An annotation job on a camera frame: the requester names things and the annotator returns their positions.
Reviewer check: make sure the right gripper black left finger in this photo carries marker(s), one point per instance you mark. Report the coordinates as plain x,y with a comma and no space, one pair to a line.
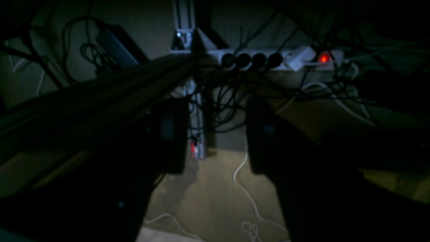
168,125

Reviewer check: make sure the white power strip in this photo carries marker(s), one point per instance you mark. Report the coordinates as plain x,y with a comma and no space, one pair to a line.
274,59

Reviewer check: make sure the aluminium frame post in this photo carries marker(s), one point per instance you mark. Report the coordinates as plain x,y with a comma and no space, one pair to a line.
188,38

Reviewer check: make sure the black power adapter brick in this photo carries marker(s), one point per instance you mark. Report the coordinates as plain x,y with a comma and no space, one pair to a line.
120,46

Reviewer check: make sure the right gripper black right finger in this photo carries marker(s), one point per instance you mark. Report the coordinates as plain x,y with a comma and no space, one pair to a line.
263,147

